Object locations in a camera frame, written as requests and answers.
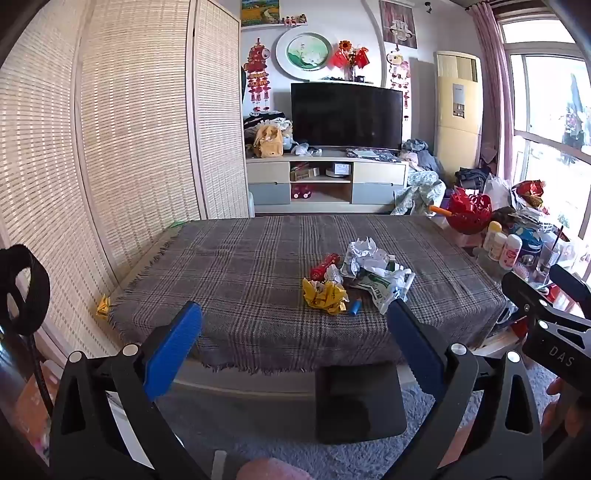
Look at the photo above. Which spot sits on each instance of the cream grey television cabinet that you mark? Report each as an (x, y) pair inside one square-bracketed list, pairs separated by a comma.
[(268, 173)]

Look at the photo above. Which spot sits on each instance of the dark flat magazine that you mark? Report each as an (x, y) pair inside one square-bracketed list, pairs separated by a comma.
[(371, 154)]

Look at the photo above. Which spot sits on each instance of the white dotted paper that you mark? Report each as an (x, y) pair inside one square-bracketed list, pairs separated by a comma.
[(364, 254)]

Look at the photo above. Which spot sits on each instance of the small green item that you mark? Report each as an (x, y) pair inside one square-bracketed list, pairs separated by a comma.
[(178, 225)]

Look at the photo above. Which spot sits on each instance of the small blue tube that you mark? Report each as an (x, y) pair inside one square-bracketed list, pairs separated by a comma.
[(356, 307)]

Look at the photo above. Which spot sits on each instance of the pink curtain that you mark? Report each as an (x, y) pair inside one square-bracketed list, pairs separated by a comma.
[(491, 83)]

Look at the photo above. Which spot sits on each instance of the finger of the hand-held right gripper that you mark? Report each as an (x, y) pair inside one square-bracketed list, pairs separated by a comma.
[(521, 293), (572, 288)]

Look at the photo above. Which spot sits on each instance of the yellow folded paper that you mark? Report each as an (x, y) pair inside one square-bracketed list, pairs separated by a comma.
[(104, 307)]

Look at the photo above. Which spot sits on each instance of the round lotus wall plate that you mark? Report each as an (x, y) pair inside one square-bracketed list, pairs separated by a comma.
[(304, 54)]

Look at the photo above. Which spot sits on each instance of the small clear plastic bag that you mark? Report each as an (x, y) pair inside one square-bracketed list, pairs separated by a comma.
[(300, 148)]

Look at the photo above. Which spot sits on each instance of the row of small figurines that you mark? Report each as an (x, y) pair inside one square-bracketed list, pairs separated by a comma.
[(293, 19)]

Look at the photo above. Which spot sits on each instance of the pink white hanging ornament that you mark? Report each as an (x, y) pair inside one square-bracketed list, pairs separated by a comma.
[(397, 69)]

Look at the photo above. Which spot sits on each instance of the yellow plush backpack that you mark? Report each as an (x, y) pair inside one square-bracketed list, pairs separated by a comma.
[(268, 141)]

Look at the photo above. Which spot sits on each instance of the woven bamboo folding screen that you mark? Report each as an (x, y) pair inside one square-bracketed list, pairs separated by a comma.
[(129, 138)]

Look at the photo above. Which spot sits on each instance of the folded dark clothes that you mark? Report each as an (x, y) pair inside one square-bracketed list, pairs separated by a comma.
[(471, 177)]

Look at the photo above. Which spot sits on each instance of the floral fabric pile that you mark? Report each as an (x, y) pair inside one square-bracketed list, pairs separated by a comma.
[(418, 194)]

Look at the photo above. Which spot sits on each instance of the yellow wrapper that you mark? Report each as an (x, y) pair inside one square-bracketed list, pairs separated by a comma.
[(323, 295)]

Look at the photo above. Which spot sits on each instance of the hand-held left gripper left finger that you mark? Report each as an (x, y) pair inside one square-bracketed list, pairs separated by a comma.
[(173, 341)]

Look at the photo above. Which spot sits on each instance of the black flat television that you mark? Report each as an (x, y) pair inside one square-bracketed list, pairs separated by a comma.
[(346, 115)]

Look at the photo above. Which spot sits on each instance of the small cardboard boxes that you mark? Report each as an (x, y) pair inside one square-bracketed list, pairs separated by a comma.
[(302, 173)]

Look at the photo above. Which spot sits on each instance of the cream floor air conditioner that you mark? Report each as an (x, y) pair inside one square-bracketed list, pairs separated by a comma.
[(457, 134)]

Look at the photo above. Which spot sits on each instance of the grey plaid tablecloth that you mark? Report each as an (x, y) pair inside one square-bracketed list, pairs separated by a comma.
[(240, 286)]

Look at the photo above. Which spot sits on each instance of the person's pink fleece pants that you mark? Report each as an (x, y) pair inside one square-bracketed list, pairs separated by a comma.
[(272, 470)]

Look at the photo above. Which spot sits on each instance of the red snack bag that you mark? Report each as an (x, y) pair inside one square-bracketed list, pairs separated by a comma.
[(531, 194)]

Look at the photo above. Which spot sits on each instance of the white plastic bag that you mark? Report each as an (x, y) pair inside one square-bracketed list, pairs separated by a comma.
[(496, 191)]

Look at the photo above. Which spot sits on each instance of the large window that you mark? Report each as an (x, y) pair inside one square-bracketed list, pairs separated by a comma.
[(549, 115)]

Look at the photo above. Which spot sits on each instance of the white bottle yellow cap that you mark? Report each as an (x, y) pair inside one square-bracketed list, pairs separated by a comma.
[(493, 233)]

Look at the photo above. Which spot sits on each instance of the green white plastic packet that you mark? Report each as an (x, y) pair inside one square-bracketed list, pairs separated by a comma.
[(381, 288)]

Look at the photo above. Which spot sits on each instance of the brown wall poster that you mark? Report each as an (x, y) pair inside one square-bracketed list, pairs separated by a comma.
[(399, 23)]

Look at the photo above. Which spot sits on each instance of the red toy car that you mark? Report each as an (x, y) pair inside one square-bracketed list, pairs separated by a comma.
[(301, 192)]

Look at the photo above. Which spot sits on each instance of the small white screen device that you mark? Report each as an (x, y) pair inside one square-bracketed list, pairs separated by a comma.
[(339, 170)]

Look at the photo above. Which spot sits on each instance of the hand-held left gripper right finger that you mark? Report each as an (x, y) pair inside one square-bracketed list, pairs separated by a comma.
[(415, 350)]

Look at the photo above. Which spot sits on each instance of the person's right hand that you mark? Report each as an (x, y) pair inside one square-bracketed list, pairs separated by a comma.
[(551, 415)]

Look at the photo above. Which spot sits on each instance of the landscape wall painting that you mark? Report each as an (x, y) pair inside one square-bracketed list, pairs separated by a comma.
[(260, 11)]

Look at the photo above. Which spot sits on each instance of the cream plastic bottle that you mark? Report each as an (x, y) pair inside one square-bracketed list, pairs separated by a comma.
[(497, 247)]

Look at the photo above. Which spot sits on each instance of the red plastic basket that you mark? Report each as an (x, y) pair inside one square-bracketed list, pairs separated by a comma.
[(468, 214)]

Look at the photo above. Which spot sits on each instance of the black trash bin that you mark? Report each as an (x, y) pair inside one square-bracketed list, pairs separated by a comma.
[(360, 406)]

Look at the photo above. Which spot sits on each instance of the red fish hanging ornament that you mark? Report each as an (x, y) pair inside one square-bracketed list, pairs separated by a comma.
[(257, 69)]

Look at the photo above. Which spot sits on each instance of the red snack wrapper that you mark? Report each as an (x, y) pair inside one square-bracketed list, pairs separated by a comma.
[(323, 267)]

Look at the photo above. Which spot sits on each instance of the grey blue clothes pile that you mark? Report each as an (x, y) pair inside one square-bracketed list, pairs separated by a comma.
[(420, 154)]

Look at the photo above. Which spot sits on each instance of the grey shag rug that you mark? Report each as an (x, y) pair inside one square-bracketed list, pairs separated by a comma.
[(277, 429)]

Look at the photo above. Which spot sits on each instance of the red flower vase decoration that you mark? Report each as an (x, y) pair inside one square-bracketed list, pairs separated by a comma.
[(348, 57)]

